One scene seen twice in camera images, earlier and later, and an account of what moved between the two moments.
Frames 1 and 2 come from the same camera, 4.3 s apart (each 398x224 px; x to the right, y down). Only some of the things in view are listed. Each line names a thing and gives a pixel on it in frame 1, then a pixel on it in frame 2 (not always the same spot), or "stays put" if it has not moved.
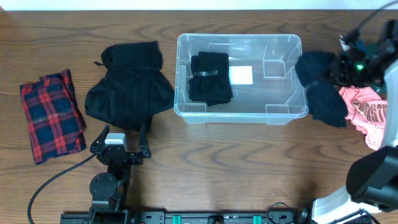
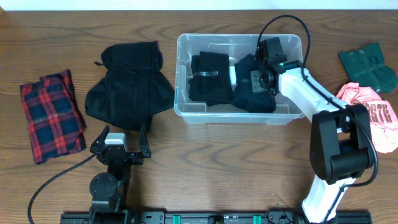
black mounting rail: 188,217 stays put
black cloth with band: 211,83 stays put
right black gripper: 339,68 -> 255,86
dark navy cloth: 325,98 -> 252,102
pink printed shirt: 367,110 stays put
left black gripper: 144,153 stays put
